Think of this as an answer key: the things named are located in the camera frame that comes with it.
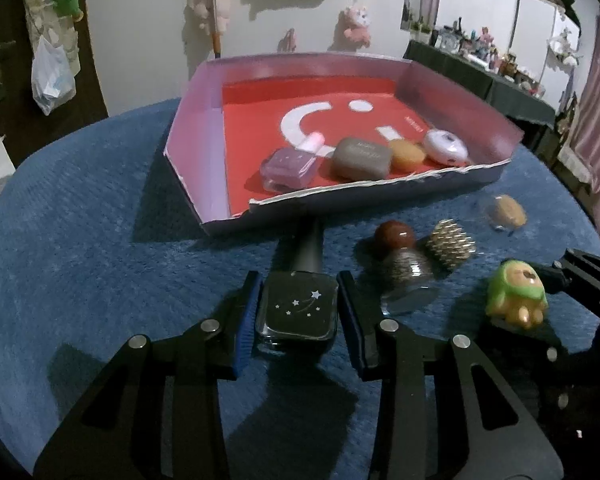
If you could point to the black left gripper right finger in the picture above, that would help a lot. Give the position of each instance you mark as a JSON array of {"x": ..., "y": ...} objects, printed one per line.
[{"x": 445, "y": 411}]

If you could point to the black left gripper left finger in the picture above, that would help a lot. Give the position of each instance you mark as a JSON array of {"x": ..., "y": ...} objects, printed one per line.
[{"x": 157, "y": 395}]

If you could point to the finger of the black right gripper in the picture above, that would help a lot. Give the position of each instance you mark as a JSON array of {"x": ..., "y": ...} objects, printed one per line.
[
  {"x": 519, "y": 355},
  {"x": 577, "y": 274}
]

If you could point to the green hooded capybara toy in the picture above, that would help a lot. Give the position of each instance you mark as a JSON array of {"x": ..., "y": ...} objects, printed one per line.
[{"x": 516, "y": 295}]

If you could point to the glitter bottle red round cap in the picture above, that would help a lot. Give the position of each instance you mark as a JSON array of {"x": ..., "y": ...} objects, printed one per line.
[{"x": 409, "y": 281}]

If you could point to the black star nail polish bottle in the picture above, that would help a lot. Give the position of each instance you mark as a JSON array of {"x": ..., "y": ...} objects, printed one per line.
[{"x": 297, "y": 313}]

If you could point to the orange round makeup sponge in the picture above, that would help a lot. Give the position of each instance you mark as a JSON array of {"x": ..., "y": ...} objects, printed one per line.
[{"x": 405, "y": 155}]

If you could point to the grey eye shadow case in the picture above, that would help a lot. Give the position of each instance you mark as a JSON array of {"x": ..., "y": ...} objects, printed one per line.
[{"x": 359, "y": 160}]

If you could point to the blue textured table cloth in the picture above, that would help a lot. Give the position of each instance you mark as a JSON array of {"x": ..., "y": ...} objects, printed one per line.
[{"x": 97, "y": 244}]

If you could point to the dark cloth covered side table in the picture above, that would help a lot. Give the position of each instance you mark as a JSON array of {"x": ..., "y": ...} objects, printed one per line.
[{"x": 507, "y": 98}]

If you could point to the lilac round compact device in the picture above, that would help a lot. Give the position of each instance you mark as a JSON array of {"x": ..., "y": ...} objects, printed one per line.
[{"x": 445, "y": 148}]

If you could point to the white cabinet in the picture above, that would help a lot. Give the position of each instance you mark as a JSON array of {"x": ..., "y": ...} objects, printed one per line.
[{"x": 545, "y": 41}]

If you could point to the pink nail polish bottle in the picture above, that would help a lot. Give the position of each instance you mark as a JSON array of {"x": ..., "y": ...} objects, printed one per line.
[{"x": 291, "y": 169}]

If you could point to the pink cardboard tray red bottom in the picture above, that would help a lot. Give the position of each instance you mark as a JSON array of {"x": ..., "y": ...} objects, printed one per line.
[{"x": 238, "y": 111}]

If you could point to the white plastic bag hanging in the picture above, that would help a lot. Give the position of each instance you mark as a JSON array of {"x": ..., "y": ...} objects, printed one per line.
[{"x": 52, "y": 79}]

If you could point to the small pink hanging figure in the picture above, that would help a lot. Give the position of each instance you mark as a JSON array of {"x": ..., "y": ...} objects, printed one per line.
[{"x": 289, "y": 42}]

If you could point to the dark wooden door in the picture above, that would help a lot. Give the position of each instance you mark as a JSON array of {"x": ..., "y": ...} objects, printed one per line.
[{"x": 24, "y": 128}]

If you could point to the pink plush toy on wall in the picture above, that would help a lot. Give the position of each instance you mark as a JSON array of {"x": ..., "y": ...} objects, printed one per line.
[{"x": 357, "y": 25}]

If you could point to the pale pink plush on wall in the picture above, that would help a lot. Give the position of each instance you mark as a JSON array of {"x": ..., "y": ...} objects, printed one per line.
[{"x": 202, "y": 8}]

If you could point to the orange tipped stick on wall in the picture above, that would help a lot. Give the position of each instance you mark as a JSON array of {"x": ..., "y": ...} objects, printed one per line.
[{"x": 214, "y": 31}]

